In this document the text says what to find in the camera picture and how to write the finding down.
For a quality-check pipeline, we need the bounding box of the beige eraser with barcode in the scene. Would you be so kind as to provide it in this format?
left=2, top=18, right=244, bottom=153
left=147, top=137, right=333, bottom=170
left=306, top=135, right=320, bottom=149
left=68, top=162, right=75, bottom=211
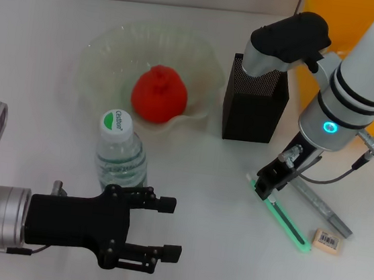
left=310, top=227, right=348, bottom=257

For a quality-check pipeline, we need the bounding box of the clear green-label water bottle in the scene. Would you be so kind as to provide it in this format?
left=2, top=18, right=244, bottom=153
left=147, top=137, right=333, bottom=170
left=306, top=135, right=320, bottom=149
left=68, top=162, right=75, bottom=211
left=91, top=107, right=158, bottom=197

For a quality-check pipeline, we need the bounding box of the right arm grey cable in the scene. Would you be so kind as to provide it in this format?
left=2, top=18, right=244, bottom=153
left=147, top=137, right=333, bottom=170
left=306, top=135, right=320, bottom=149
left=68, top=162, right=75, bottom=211
left=276, top=121, right=374, bottom=191

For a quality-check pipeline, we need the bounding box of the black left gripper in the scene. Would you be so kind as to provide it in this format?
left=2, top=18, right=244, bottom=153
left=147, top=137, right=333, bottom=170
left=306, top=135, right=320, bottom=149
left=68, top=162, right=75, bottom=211
left=21, top=173, right=190, bottom=279

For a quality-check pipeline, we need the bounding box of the black mesh pen holder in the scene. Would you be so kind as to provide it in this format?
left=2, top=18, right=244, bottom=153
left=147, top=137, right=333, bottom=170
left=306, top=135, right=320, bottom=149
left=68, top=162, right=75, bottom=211
left=219, top=52, right=294, bottom=147

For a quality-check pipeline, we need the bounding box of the grey pen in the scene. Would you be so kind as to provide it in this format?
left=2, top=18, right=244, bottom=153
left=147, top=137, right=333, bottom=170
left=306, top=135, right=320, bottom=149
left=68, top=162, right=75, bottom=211
left=285, top=175, right=360, bottom=240

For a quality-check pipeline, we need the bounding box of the green utility knife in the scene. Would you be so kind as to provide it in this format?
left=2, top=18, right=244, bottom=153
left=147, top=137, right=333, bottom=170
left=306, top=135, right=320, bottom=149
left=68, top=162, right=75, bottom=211
left=238, top=173, right=320, bottom=254

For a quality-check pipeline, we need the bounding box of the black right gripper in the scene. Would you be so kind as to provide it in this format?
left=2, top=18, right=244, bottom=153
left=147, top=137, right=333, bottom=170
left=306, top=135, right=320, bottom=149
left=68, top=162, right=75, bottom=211
left=253, top=128, right=328, bottom=207

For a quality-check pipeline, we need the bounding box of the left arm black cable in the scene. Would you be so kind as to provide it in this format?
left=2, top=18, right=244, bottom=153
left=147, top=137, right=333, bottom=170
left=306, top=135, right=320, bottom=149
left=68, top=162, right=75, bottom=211
left=0, top=238, right=51, bottom=263

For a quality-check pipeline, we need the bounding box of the red-orange toy orange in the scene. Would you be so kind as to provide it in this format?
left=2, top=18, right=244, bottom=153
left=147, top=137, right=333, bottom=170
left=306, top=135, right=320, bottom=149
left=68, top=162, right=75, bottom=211
left=128, top=62, right=192, bottom=128

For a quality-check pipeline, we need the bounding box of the yellow plastic bin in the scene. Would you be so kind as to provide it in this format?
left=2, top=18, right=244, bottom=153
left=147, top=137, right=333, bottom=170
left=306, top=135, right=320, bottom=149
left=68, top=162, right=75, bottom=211
left=288, top=0, right=374, bottom=137

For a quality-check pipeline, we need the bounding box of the clear wavy glass fruit bowl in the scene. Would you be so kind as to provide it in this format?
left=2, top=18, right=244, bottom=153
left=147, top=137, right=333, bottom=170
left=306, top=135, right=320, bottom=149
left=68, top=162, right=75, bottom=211
left=71, top=13, right=232, bottom=143

